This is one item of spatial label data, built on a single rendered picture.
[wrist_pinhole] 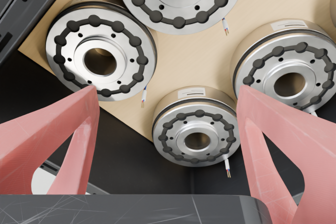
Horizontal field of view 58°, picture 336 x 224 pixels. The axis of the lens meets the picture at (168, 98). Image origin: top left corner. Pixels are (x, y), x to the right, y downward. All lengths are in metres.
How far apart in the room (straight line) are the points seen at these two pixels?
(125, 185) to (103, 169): 0.03
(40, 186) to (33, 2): 0.61
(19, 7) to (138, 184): 0.22
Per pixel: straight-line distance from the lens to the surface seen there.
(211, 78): 0.33
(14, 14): 0.21
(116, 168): 0.34
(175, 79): 0.33
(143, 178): 0.36
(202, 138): 0.37
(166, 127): 0.34
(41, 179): 0.75
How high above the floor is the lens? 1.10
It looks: 51 degrees down
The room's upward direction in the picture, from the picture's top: 178 degrees counter-clockwise
